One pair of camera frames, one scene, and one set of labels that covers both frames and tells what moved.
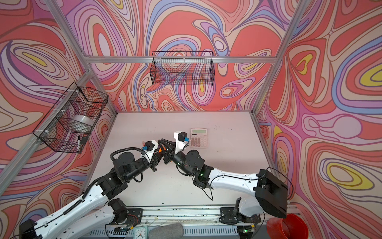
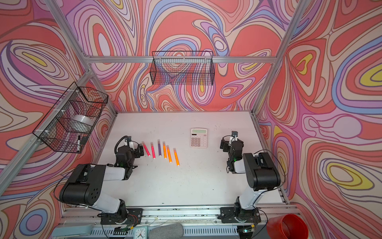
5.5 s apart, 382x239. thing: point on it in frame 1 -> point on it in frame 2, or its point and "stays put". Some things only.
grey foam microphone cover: [172, 231] stays put
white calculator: [199, 138] stays put
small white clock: [140, 232] stays put
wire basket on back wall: [183, 68] stays put
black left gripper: [155, 161] -> [137, 153]
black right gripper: [169, 152] -> [226, 144]
